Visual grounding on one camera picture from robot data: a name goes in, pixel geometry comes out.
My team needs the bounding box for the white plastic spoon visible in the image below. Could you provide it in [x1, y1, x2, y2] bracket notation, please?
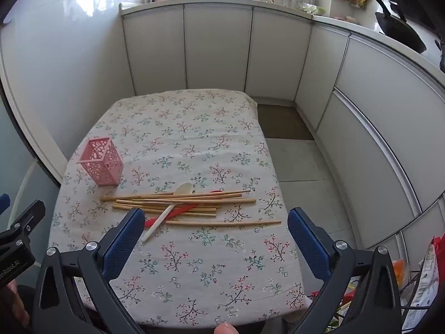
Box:
[142, 183, 194, 242]

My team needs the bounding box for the black wire rack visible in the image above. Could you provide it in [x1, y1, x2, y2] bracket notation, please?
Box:
[400, 271, 429, 334]

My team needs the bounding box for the person's left hand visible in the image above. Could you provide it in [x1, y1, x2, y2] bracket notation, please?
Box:
[0, 281, 31, 325]

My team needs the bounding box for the pink perforated utensil holder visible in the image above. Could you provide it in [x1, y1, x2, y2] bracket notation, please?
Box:
[77, 137, 123, 186]

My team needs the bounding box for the floral tablecloth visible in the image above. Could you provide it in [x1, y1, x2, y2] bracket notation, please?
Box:
[48, 90, 306, 329]

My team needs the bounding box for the pile of wooden chopsticks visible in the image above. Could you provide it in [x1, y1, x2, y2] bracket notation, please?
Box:
[100, 190, 257, 218]

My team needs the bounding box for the white red snack bag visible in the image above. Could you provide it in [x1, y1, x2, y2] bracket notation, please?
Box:
[415, 235, 445, 334]

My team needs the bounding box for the glass bowl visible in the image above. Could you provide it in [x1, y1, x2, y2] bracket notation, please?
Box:
[298, 3, 325, 15]

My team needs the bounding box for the white kitchen cabinet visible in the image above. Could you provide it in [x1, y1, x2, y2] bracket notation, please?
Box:
[120, 2, 313, 100]

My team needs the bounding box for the black wok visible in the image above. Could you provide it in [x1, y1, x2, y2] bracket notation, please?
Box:
[368, 0, 427, 54]

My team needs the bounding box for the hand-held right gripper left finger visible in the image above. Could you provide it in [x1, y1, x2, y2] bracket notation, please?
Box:
[33, 208, 146, 334]

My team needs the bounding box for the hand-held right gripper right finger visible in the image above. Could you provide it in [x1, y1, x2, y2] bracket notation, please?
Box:
[287, 207, 404, 334]

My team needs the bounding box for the wooden chopstick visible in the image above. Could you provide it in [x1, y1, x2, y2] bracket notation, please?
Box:
[166, 220, 282, 225]

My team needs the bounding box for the white drawer cabinet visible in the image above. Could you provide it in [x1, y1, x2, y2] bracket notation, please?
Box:
[295, 24, 445, 251]

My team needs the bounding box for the orange snack packet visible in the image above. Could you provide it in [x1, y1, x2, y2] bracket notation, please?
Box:
[392, 259, 406, 286]

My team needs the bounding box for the brown floor mat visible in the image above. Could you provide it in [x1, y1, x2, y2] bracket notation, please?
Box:
[256, 104, 315, 141]

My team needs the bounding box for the red plastic spoon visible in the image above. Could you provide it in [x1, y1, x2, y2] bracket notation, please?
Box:
[144, 190, 224, 227]

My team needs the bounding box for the white kitchen countertop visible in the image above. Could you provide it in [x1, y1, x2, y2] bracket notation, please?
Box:
[120, 0, 445, 87]

